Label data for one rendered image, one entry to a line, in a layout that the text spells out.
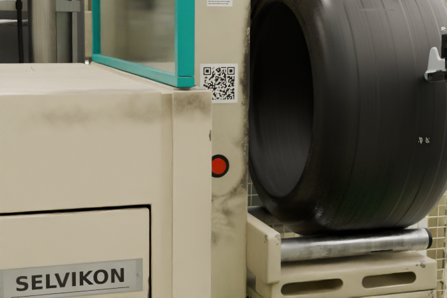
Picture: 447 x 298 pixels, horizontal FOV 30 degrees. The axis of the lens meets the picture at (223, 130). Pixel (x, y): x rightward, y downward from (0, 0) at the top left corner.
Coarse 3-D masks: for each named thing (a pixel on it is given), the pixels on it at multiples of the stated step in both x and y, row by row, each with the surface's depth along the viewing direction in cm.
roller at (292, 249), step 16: (288, 240) 160; (304, 240) 161; (320, 240) 162; (336, 240) 163; (352, 240) 164; (368, 240) 165; (384, 240) 166; (400, 240) 167; (416, 240) 168; (288, 256) 159; (304, 256) 161; (320, 256) 162; (336, 256) 163
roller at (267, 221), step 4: (248, 208) 187; (252, 208) 187; (256, 208) 188; (260, 208) 188; (264, 208) 188; (248, 212) 186; (252, 212) 187; (256, 212) 187; (260, 212) 187; (264, 212) 188; (268, 212) 188; (256, 216) 187; (260, 216) 187; (264, 216) 187; (268, 216) 188; (272, 216) 188; (260, 220) 187; (264, 220) 188; (268, 220) 188; (272, 220) 188; (276, 220) 189; (268, 224) 189; (272, 224) 190
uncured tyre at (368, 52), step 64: (256, 0) 182; (320, 0) 154; (384, 0) 153; (256, 64) 196; (320, 64) 151; (384, 64) 148; (256, 128) 197; (320, 128) 151; (384, 128) 148; (320, 192) 155; (384, 192) 154
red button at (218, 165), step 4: (216, 160) 160; (220, 160) 160; (212, 164) 160; (216, 164) 160; (220, 164) 160; (224, 164) 161; (212, 168) 160; (216, 168) 160; (220, 168) 160; (224, 168) 161; (216, 172) 160; (220, 172) 161
